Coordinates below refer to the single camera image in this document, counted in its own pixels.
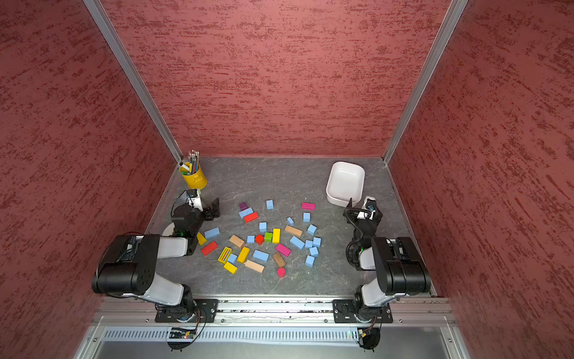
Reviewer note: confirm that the yellow pencil bucket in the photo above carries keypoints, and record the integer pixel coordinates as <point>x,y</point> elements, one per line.
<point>194,180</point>

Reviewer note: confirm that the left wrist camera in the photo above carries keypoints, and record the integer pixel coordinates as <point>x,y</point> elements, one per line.
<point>195,203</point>

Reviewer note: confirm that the long blue block upper-left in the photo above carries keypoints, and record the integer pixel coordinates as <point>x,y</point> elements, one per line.
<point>246,212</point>

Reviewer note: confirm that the magenta block top right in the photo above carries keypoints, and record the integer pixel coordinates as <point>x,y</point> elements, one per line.
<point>308,206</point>

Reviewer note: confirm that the tan block left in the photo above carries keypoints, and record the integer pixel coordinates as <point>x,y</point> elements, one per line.
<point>236,241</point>

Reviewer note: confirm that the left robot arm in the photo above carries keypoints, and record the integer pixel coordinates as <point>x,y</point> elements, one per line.
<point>127,269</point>

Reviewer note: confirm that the red block left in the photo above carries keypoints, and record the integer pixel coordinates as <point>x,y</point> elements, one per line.
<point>209,248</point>

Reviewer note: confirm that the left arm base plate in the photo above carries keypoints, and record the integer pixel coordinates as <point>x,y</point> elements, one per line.
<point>200,311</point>

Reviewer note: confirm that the red long block upper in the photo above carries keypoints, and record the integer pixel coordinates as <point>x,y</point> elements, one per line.
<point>252,217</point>

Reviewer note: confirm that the magenta block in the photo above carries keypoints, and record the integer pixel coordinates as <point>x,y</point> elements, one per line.
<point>308,206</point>
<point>283,250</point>

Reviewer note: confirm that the blue cube right cluster b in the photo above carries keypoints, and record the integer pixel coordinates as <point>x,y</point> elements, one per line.
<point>317,242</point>

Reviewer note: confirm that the grey glasses case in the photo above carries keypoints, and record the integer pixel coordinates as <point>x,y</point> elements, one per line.
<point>191,193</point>

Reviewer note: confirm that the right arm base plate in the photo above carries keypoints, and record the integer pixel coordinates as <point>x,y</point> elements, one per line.
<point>352,311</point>

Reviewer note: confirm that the striped yellow block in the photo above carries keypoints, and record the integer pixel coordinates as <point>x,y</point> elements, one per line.
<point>224,256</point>

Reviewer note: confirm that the white plastic tub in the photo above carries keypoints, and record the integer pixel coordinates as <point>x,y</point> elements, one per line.
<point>345,183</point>

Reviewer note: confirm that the yellow long block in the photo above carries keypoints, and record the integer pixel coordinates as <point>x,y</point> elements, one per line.
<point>243,255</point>

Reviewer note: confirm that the blue cube right lowest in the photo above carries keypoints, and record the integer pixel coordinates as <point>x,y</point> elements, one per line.
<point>310,261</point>

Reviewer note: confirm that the long blue block left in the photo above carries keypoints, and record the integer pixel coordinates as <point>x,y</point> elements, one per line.
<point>212,233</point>

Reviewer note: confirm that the dark wood block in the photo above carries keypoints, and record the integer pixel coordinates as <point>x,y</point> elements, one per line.
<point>279,260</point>

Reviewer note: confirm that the yellow upright block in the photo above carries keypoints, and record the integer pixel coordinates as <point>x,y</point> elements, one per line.
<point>276,236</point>

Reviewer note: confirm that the yellow block bottom left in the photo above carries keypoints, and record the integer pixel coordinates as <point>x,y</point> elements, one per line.
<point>231,268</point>

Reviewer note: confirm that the tan block right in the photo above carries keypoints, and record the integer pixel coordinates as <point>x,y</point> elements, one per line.
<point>293,231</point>

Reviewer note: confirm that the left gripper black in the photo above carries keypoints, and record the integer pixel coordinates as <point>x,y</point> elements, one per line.
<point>209,216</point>

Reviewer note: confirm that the yellow block under arm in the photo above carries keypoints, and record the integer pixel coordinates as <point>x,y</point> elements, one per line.
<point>201,239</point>

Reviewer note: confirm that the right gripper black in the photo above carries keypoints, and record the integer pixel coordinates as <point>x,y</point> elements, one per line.
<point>377,220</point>

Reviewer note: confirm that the pencils in bucket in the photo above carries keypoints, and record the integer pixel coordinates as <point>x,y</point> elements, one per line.
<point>193,160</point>

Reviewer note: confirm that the small blue block bottom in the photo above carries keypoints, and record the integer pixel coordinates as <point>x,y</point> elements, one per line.
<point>232,258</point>

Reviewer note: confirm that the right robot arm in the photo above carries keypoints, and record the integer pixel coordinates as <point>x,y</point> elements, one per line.
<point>399,269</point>

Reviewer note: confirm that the magenta block centre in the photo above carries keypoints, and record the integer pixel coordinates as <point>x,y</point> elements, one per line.
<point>283,250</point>

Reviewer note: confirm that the tan long block bottom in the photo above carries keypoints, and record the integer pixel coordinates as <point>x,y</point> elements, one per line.
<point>254,266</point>

